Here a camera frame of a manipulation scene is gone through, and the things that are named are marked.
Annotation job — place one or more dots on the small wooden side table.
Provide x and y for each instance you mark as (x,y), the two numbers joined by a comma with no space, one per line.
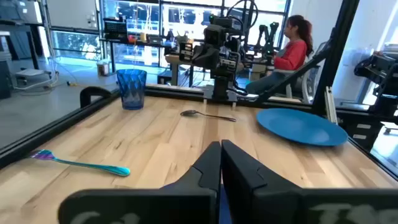
(175,59)

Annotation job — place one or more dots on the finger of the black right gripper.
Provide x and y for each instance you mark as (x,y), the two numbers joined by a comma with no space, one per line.
(214,59)
(199,56)

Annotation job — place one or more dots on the white flat floor platform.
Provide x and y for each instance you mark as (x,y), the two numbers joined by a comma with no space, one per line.
(31,73)

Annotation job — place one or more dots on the grey office chair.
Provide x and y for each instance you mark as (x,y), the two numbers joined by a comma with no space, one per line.
(311,84)

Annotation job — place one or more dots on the black aluminium table frame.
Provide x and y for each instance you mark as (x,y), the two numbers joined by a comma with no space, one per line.
(62,119)

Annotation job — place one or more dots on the blue faceted plastic cup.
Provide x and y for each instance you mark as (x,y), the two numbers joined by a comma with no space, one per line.
(132,93)

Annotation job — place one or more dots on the black cluttered desk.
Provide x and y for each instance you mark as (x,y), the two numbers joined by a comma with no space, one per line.
(140,42)

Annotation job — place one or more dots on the idle black robot arm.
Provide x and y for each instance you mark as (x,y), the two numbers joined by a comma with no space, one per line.
(379,71)
(269,37)

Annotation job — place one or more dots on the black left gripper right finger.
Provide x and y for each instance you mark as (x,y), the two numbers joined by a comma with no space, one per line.
(280,205)

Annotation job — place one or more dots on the iridescent teal purple fork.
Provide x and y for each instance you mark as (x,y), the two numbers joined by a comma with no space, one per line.
(93,166)

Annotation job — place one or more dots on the black perforated panel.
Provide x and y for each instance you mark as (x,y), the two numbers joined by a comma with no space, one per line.
(115,29)

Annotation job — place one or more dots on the dark metal spoon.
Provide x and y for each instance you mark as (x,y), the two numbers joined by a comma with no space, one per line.
(189,113)

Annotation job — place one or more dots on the blue round plate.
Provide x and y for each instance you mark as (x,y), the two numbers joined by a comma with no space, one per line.
(301,127)

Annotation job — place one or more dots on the person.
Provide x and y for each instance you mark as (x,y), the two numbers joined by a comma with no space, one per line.
(292,56)

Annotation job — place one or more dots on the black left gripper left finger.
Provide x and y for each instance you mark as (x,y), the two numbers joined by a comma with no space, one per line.
(186,202)

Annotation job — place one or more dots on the small beige waste bin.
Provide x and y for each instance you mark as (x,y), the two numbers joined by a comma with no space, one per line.
(103,68)

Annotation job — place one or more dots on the black table clamp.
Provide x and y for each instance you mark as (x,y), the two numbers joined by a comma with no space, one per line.
(93,91)

